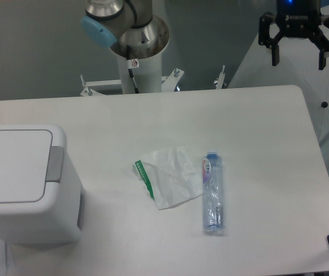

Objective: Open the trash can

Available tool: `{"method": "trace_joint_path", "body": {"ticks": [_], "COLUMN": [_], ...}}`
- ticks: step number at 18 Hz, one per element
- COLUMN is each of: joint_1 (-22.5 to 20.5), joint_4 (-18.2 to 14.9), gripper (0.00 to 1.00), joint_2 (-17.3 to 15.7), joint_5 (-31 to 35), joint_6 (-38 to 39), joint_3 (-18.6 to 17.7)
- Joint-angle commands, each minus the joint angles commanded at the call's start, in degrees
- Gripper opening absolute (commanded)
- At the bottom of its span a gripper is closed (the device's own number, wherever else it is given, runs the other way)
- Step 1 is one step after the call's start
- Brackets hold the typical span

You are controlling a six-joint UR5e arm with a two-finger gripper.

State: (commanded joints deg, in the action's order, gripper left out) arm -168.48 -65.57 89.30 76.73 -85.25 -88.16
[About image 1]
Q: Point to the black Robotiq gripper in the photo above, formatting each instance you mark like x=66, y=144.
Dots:
x=296, y=18

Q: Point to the white trash can lid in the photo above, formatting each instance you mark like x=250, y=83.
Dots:
x=28, y=160

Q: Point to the white trash can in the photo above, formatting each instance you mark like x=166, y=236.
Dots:
x=57, y=217

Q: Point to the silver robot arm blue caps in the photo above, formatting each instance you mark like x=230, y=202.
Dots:
x=106, y=22

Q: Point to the white umbrella Superior print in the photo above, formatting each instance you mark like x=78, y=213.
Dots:
x=298, y=66

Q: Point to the crumpled white green plastic bag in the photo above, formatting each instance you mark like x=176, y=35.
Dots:
x=169, y=176

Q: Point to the clear plastic water bottle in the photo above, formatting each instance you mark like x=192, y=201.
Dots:
x=213, y=197

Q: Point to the white metal base frame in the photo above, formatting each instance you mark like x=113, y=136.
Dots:
x=170, y=83

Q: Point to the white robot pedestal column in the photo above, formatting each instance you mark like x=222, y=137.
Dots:
x=141, y=74

